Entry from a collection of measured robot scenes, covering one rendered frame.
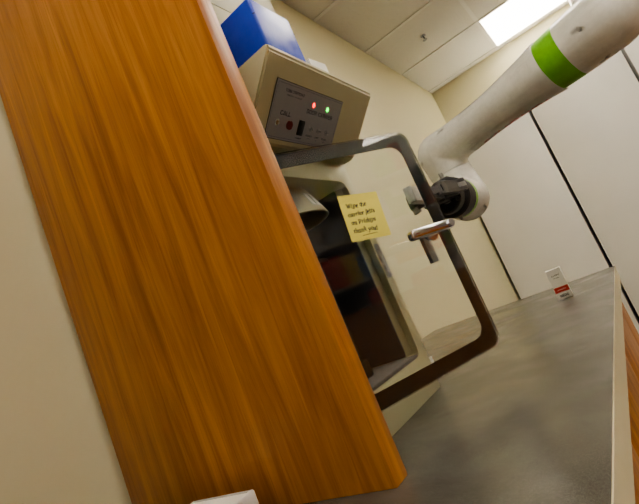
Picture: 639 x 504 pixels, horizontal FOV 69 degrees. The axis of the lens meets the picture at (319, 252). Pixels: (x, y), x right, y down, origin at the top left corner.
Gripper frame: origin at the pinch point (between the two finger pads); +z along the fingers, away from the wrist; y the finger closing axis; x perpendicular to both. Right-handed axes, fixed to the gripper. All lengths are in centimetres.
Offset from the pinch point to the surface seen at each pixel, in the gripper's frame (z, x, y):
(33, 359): 44, 2, -55
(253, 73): 29.9, -20.5, -3.9
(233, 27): 28.1, -29.8, -5.0
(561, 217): -281, 9, -4
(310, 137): 14.7, -14.6, -7.4
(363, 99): 0.6, -21.0, -1.0
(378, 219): 14.1, 3.2, -2.4
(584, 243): -281, 31, 1
